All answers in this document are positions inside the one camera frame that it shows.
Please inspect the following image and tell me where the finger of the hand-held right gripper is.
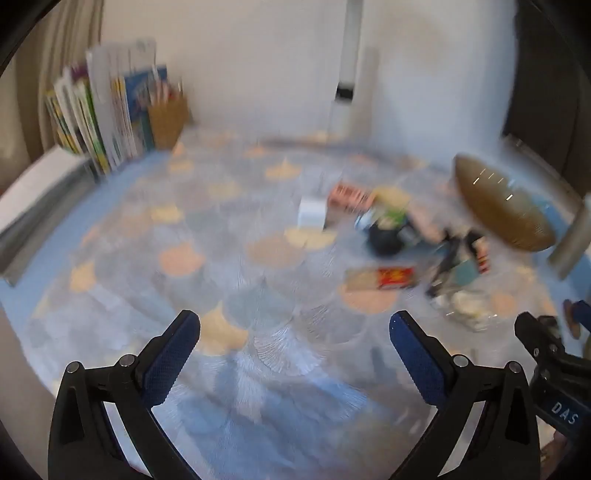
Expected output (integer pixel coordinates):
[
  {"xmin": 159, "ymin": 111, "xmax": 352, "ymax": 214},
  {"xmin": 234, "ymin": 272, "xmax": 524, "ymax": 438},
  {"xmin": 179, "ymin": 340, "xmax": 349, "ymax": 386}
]
[{"xmin": 514, "ymin": 311, "xmax": 564, "ymax": 367}]

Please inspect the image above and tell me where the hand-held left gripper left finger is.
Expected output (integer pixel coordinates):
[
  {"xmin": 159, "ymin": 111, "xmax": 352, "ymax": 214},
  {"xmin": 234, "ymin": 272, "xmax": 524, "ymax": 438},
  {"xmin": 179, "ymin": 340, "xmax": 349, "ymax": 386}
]
[{"xmin": 48, "ymin": 310, "xmax": 201, "ymax": 480}]

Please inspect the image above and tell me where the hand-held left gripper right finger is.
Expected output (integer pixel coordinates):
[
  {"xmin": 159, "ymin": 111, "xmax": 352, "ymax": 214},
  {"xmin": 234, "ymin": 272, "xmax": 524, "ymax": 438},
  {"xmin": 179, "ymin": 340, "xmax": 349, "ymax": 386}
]
[{"xmin": 389, "ymin": 310, "xmax": 541, "ymax": 480}]

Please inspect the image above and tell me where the gold ribbed glass bowl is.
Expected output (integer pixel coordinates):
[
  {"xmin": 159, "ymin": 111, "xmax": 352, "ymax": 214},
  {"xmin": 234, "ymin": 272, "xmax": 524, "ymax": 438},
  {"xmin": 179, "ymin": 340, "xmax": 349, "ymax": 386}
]
[{"xmin": 452, "ymin": 154, "xmax": 558, "ymax": 253}]

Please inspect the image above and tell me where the pink cartoon box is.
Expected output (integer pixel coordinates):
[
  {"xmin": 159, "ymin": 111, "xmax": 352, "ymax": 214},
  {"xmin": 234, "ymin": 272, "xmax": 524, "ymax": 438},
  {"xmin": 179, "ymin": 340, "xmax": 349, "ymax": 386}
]
[{"xmin": 327, "ymin": 183, "xmax": 376, "ymax": 214}]

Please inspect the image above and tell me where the clear plastic bag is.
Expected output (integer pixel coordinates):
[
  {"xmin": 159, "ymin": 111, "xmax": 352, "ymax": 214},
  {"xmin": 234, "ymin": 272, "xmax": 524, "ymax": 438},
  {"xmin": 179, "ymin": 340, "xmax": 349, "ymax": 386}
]
[{"xmin": 431, "ymin": 286, "xmax": 502, "ymax": 332}]

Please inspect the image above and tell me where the red and beige box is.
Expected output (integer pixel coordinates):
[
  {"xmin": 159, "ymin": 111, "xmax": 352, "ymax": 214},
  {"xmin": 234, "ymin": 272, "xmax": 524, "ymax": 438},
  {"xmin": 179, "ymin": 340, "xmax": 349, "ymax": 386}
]
[{"xmin": 345, "ymin": 267, "xmax": 416, "ymax": 292}]

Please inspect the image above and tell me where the grey flat bar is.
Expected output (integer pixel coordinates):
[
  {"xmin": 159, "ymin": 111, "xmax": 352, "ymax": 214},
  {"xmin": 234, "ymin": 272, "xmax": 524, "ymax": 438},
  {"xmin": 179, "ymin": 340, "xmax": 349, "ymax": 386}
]
[{"xmin": 549, "ymin": 194, "xmax": 591, "ymax": 280}]

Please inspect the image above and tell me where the fan-patterned table mat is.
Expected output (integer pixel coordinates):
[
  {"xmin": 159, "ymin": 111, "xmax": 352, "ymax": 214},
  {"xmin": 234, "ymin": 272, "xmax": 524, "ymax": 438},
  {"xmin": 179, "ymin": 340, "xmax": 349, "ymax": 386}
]
[{"xmin": 25, "ymin": 128, "xmax": 566, "ymax": 480}]

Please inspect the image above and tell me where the black plush toy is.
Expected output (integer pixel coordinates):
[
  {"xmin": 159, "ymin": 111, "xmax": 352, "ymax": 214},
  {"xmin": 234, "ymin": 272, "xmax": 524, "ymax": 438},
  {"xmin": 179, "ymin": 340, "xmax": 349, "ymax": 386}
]
[{"xmin": 368, "ymin": 224, "xmax": 416, "ymax": 257}]

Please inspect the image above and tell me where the pink donut toy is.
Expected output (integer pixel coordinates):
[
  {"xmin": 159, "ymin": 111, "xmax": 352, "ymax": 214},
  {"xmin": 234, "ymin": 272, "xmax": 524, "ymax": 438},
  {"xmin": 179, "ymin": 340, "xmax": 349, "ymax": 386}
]
[{"xmin": 409, "ymin": 208, "xmax": 446, "ymax": 243}]

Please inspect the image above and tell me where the yellow packet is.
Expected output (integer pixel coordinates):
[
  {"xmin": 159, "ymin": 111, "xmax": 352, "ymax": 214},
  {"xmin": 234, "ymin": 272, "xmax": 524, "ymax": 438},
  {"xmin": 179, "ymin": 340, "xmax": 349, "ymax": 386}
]
[{"xmin": 373, "ymin": 186, "xmax": 411, "ymax": 208}]

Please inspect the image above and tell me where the small white box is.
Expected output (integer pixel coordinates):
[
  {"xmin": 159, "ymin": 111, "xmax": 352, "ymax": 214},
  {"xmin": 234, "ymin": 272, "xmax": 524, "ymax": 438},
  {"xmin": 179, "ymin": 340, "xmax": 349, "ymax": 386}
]
[{"xmin": 298, "ymin": 196, "xmax": 327, "ymax": 229}]

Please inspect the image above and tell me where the brown pen holder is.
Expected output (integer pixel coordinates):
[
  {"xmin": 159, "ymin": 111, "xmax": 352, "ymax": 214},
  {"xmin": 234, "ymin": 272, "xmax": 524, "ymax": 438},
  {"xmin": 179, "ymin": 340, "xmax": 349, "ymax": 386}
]
[{"xmin": 147, "ymin": 92, "xmax": 191, "ymax": 150}]

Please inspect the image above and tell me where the dark monitor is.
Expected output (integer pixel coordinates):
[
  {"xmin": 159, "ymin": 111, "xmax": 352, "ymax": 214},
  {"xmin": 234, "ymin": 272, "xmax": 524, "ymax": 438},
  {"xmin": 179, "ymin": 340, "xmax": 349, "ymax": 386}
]
[{"xmin": 502, "ymin": 0, "xmax": 591, "ymax": 197}]

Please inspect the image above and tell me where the row of books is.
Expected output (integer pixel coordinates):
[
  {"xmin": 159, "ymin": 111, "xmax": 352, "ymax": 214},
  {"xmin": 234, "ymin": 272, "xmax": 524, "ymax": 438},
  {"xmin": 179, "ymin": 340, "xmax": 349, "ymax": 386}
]
[{"xmin": 44, "ymin": 39, "xmax": 169, "ymax": 176}]

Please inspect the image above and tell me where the bunch of pens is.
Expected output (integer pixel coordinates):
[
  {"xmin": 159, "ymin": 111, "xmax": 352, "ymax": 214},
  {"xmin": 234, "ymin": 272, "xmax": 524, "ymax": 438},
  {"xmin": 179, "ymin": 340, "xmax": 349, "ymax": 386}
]
[{"xmin": 145, "ymin": 78, "xmax": 185, "ymax": 108}]

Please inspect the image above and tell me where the white lamp pole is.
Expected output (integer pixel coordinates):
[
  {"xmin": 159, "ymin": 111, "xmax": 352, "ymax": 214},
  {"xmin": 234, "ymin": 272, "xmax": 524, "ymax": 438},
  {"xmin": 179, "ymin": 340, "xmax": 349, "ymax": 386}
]
[{"xmin": 330, "ymin": 0, "xmax": 362, "ymax": 136}]

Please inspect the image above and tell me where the beige curtain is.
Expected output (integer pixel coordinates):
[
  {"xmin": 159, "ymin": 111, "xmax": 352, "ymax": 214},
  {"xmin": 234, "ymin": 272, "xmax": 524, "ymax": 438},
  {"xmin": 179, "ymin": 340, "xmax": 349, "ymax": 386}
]
[{"xmin": 0, "ymin": 0, "xmax": 105, "ymax": 172}]

